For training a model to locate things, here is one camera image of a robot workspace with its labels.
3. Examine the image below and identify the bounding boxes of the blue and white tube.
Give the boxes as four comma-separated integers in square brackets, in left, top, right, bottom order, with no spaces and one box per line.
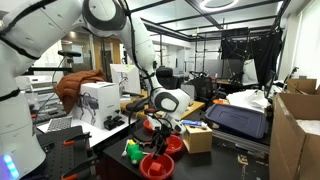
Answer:
[181,119,209,130]

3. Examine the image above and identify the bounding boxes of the black laptop case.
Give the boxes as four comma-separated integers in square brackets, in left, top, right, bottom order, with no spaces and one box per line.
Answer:
[204,103,270,140]

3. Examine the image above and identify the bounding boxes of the large cardboard box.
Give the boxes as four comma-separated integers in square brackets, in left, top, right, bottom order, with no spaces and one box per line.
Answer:
[268,92,320,180]

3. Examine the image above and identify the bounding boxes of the light wooden box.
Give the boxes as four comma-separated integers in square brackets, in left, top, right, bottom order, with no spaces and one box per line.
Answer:
[181,124,214,155]

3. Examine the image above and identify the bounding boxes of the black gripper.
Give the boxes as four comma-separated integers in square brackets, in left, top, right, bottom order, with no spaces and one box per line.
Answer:
[149,123,173,158]

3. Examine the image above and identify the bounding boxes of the black orange bar clamp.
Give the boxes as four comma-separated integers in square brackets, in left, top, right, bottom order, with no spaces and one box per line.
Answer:
[62,131,93,147]
[60,155,100,180]

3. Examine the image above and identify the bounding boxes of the black desktop monitor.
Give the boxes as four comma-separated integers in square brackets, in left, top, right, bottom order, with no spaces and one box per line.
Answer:
[264,69,277,100]

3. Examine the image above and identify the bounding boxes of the black camera on stand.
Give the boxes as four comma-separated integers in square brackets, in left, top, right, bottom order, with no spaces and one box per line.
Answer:
[57,49,83,58]

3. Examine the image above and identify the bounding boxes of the black padded office chair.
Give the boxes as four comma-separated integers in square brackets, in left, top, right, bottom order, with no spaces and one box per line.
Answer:
[155,66,184,90]

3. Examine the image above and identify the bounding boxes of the white foam sheet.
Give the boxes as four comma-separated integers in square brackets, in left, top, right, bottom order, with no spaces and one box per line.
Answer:
[295,119,320,137]

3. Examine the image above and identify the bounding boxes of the empty red plastic bowl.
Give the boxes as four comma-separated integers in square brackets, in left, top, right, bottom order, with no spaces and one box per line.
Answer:
[163,134,184,156]

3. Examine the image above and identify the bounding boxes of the green plastic toy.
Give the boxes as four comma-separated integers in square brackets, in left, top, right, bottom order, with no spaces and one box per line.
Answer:
[126,143,145,166]

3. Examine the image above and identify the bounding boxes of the light wooden desk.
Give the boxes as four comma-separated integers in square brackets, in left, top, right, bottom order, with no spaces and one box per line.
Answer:
[119,89,206,129]

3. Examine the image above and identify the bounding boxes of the white table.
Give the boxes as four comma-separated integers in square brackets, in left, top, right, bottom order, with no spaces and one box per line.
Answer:
[36,113,138,148]

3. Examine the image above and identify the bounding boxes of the black curtain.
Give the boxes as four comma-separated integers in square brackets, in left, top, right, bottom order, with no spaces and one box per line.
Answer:
[220,28,284,89]

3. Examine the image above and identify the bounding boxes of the white-backed monitor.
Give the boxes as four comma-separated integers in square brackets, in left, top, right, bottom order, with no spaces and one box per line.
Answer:
[109,63,142,96]

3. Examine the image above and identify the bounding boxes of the white printer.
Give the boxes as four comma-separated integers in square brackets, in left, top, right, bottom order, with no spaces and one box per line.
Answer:
[19,74,58,98]

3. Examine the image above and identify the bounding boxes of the orange-handled pliers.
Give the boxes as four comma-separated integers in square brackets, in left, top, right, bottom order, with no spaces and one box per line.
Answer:
[132,137,148,148]

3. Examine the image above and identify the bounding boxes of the ring ceiling light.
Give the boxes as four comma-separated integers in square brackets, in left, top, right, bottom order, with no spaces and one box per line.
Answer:
[199,0,240,13]

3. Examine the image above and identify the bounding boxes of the black mesh office chair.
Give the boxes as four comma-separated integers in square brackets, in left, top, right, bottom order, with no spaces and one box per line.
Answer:
[191,76,216,108]

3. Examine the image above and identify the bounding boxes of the black padded pouch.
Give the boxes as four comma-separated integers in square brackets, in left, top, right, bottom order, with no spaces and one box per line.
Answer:
[125,97,151,113]

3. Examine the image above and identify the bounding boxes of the pile of white papers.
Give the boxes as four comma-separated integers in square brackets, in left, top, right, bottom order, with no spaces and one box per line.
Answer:
[226,89,272,114]

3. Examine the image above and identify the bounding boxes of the large red plastic bowl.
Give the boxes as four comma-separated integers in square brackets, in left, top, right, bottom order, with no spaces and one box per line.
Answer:
[139,152,176,180]

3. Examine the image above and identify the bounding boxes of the black metal-edged flight case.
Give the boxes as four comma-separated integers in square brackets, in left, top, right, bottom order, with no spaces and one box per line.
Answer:
[211,128,271,156]

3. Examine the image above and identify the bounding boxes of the black box with red top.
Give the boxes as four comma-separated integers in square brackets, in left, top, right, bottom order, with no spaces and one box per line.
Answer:
[143,107,157,116]

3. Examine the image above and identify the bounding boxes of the red bowl holding balls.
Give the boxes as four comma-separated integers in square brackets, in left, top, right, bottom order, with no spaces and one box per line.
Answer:
[142,119,155,133]

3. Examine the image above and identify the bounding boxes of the white carton with robot-dog print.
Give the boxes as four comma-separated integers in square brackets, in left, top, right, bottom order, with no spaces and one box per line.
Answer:
[71,81,122,131]

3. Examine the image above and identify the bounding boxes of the brown puffer jacket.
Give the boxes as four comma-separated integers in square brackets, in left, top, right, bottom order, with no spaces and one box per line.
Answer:
[54,69,108,115]

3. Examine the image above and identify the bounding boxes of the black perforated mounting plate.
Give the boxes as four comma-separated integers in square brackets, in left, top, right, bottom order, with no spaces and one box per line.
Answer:
[34,125,98,180]

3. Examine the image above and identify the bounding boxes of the red cube block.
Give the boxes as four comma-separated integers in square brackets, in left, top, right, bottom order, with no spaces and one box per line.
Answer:
[148,162,163,177]

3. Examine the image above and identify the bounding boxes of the black horizontal mounting bar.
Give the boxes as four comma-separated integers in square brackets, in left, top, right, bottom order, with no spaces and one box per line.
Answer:
[23,63,74,77]

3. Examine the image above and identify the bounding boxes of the small open cardboard box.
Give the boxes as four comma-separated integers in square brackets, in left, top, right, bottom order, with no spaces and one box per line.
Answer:
[285,78,320,96]

